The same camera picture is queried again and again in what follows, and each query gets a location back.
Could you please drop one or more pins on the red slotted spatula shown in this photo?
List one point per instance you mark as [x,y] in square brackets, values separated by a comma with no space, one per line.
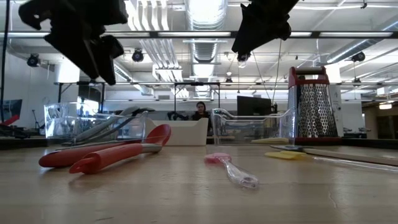
[62,158]

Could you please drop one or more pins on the black ceiling light beam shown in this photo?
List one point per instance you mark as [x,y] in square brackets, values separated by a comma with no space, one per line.
[186,34]

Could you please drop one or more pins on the white plastic bin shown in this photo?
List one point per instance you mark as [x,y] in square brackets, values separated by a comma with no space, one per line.
[180,133]

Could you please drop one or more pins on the red metal box grater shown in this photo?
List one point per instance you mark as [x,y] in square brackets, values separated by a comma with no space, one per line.
[314,109]

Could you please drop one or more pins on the blue wall screen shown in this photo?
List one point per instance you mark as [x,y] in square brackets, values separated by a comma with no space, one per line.
[14,109]

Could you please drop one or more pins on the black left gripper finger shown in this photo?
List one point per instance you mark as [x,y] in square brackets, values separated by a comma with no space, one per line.
[77,49]
[107,56]

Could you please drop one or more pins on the black slotted spoon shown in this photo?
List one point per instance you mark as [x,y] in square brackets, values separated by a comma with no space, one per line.
[117,111]

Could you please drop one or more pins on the black monitor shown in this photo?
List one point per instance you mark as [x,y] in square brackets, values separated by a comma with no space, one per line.
[253,105]

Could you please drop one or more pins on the black ceiling spotlight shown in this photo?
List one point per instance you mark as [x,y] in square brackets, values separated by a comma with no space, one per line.
[244,58]
[33,60]
[137,55]
[358,56]

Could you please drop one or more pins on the person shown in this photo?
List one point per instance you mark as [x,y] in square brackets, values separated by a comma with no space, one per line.
[201,107]

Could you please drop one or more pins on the black solid spoon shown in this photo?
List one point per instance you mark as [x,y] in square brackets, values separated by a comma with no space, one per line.
[144,109]

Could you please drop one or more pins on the silver ventilation duct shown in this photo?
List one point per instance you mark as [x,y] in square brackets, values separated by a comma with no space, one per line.
[205,18]

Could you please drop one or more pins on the red spoon with metal neck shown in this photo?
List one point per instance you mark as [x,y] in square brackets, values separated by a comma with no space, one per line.
[109,157]

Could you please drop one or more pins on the clear plastic bin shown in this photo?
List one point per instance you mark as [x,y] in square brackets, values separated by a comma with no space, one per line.
[248,127]
[62,121]

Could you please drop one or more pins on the pink mini spatula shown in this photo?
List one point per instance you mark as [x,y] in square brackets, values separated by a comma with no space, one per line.
[217,157]

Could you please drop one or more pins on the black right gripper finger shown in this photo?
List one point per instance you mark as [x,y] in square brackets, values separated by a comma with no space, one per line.
[242,40]
[256,37]

